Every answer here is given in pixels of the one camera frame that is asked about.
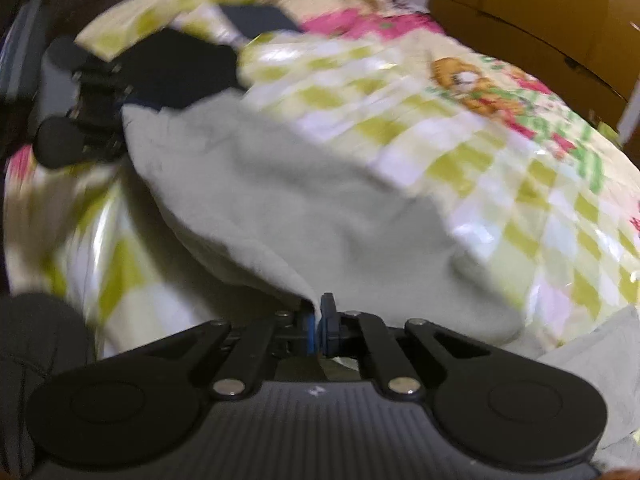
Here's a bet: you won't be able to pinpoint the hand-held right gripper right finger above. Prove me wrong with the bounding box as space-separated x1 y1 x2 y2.
319 292 483 397

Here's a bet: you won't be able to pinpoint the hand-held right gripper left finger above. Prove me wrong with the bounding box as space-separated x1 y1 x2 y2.
150 310 319 402

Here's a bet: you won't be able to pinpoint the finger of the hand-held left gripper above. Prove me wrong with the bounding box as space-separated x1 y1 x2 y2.
71 60 135 107
69 102 127 157

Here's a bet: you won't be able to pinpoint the grey pants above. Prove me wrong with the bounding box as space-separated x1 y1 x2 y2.
121 91 640 463

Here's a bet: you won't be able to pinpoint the black cloth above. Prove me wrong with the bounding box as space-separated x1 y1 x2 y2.
116 26 248 112

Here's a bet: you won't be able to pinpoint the dark navy flat box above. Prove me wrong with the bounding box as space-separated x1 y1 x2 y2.
219 3 302 37

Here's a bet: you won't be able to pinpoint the checked green plastic sheet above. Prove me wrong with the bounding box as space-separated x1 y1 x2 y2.
0 0 640 361

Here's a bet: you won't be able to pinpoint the printed blanket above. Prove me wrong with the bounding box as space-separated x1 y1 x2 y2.
0 0 640 241

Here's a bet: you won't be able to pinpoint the wooden wardrobe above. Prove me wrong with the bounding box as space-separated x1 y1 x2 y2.
429 0 640 118

